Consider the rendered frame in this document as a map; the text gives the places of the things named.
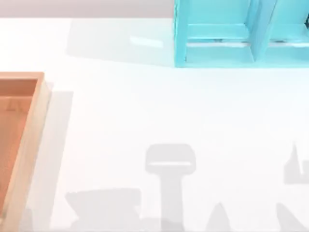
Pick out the light blue rack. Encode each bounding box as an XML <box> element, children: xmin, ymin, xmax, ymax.
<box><xmin>173</xmin><ymin>0</ymin><xmax>309</xmax><ymax>69</ymax></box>

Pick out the shallow salmon-coloured box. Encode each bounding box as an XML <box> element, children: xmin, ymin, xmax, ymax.
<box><xmin>0</xmin><ymin>72</ymin><xmax>52</xmax><ymax>232</ymax></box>

